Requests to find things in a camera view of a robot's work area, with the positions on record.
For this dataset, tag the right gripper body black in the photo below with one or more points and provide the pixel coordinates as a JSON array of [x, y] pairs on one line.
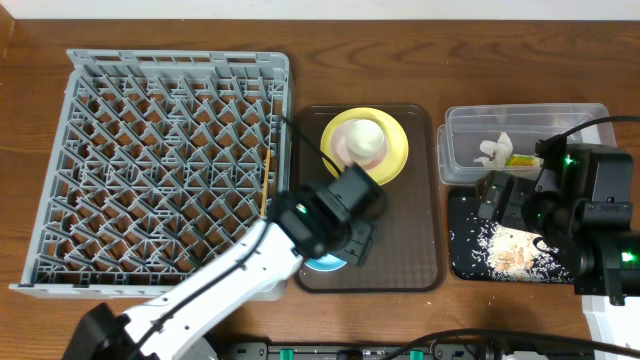
[[500, 198]]

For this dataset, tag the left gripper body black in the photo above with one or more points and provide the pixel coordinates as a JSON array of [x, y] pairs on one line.
[[360, 241]]

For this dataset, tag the yellow green snack wrapper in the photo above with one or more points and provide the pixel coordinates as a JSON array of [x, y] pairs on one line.
[[517, 160]]

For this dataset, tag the light blue bowl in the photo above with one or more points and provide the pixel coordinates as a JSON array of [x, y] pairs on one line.
[[327, 263]]

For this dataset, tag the white tissue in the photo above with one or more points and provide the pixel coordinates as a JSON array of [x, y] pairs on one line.
[[495, 153]]

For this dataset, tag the cream cup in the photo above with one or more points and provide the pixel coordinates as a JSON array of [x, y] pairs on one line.
[[364, 138]]

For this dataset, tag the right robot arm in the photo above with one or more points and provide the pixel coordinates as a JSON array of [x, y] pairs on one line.
[[580, 207]]

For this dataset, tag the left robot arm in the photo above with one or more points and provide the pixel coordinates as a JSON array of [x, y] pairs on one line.
[[305, 224]]

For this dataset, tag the black waste tray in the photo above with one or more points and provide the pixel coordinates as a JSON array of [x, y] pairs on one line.
[[465, 250]]

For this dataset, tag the grey dishwasher rack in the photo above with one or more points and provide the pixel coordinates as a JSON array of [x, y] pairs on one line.
[[156, 169]]

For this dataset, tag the brown plastic serving tray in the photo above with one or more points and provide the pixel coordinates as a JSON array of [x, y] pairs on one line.
[[407, 253]]

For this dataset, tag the spilled rice pile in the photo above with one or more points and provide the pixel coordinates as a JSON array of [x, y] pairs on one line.
[[510, 255]]

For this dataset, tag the clear plastic container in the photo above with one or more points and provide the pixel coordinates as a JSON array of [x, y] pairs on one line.
[[468, 130]]

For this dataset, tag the pink small plate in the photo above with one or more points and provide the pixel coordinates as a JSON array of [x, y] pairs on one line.
[[345, 156]]

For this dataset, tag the yellow plate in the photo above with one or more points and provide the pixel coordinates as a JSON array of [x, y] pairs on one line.
[[397, 147]]

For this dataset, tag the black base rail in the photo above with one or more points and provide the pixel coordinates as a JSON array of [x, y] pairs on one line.
[[438, 351]]

